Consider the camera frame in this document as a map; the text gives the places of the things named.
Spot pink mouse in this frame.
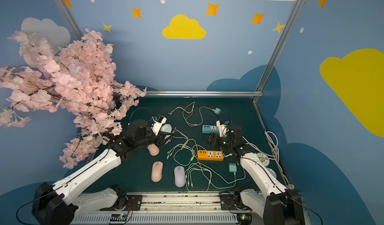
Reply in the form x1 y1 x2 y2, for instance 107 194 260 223
151 161 164 183
148 144 160 157

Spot pale blue wireless mouse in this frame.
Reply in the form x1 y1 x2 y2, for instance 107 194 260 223
160 124 173 133

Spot orange power strip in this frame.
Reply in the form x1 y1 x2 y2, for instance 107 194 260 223
197 150 224 161

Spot green charging cable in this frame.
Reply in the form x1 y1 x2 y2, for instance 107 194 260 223
184 160 247 191
166 143 217 187

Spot lavender wireless mouse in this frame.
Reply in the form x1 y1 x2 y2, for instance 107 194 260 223
174 166 186 188

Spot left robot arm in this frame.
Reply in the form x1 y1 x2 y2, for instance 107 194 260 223
32 120 172 225

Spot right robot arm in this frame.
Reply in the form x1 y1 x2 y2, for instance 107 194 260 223
204 125 306 225

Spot teal power strip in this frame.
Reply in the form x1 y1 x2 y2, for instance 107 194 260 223
202 125 220 134

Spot tin can with label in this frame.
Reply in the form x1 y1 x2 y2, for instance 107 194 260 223
257 153 270 167

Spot silver tin can lying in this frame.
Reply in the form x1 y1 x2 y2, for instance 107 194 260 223
267 168 277 179

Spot pink cherry blossom tree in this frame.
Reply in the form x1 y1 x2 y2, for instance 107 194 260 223
1 30 147 169

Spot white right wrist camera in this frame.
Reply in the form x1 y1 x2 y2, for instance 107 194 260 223
216 120 229 137

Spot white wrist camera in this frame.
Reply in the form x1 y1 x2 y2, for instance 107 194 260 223
216 120 229 137
152 114 167 136

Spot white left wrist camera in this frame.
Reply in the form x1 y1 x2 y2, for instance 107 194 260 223
152 114 167 136

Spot white power cords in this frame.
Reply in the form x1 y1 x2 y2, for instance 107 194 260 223
223 130 295 191

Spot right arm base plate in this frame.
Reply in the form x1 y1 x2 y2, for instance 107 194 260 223
219 191 250 211

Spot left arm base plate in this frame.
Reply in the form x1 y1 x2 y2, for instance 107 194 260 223
113 194 143 211

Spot aluminium rail base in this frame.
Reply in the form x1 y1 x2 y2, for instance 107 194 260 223
47 190 313 225

